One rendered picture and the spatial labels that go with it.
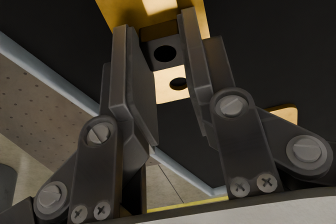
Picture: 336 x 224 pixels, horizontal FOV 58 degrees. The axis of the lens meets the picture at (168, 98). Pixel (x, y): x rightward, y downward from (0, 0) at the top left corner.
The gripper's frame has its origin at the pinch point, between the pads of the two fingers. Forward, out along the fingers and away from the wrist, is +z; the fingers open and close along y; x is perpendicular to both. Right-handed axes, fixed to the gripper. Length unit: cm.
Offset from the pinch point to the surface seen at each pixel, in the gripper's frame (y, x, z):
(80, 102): -4.9, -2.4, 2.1
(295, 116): 5.9, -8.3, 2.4
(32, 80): -44, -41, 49
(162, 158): -2.7, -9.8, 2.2
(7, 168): -179, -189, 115
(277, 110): 4.9, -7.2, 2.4
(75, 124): -43, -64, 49
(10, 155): -167, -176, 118
